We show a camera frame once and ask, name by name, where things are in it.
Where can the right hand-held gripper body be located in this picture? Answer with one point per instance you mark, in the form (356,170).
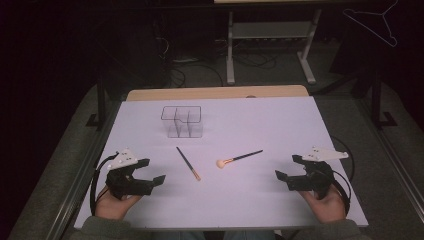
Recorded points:
(318,180)

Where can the person's left hand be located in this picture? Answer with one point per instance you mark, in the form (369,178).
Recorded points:
(113,208)

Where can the white metal desk frame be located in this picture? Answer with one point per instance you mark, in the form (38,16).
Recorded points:
(271,30)

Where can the thin dark makeup brush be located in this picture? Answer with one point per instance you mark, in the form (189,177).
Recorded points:
(188,163)

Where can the white power strip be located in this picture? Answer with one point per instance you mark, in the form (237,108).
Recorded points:
(185,60)

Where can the person's right hand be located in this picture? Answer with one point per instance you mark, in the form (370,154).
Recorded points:
(328,208)

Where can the black metal stand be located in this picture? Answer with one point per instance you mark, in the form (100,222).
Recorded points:
(376,103)
(101,106)

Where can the round-headed makeup brush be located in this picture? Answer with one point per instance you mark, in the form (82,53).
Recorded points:
(220,163)

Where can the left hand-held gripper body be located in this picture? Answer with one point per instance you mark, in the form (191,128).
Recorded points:
(124,159)

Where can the clear plastic divided organizer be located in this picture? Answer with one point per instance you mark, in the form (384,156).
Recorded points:
(182,128)

